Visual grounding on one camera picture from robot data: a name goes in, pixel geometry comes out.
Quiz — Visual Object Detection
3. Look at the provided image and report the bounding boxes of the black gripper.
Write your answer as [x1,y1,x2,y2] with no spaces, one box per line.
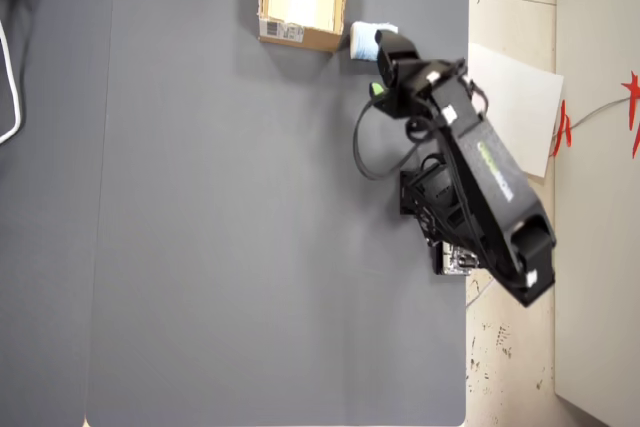
[368,29,442,119]

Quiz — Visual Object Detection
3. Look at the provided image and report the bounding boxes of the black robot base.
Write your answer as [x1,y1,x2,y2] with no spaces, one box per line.
[398,154,469,248]

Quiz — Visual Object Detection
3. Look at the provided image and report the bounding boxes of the open cardboard box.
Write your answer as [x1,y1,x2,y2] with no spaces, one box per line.
[257,0,351,54]

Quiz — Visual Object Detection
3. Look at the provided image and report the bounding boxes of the white paper sheet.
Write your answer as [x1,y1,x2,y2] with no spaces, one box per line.
[467,42,565,179]

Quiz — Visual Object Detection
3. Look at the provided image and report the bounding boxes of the red tape strip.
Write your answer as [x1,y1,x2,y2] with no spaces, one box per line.
[621,71,640,159]
[551,99,575,158]

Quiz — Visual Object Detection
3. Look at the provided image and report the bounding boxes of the motor controller circuit board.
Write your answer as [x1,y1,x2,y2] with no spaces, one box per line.
[432,241,482,277]

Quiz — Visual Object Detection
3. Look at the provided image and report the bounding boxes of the large grey textured mat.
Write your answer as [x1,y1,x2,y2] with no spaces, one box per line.
[82,0,471,427]

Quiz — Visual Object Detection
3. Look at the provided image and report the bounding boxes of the white curved tube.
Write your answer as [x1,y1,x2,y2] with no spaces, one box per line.
[0,20,24,145]

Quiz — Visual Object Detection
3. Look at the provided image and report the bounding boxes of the thick black camera cable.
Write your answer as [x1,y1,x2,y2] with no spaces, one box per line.
[351,95,437,181]

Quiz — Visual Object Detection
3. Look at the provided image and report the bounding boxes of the grey floor cable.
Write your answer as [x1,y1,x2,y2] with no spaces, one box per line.
[549,96,632,141]

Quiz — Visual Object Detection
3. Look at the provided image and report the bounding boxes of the white board cable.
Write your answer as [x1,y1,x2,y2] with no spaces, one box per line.
[466,276,497,307]

